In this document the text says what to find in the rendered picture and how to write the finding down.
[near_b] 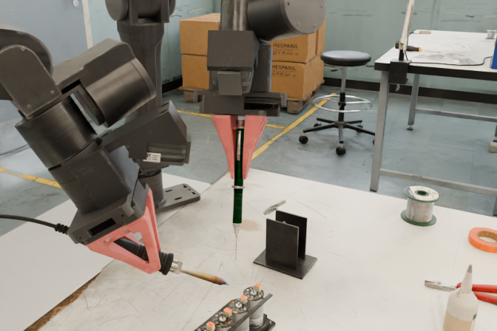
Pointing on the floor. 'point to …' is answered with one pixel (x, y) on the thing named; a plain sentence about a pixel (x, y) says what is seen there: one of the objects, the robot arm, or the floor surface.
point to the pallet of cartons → (188, 42)
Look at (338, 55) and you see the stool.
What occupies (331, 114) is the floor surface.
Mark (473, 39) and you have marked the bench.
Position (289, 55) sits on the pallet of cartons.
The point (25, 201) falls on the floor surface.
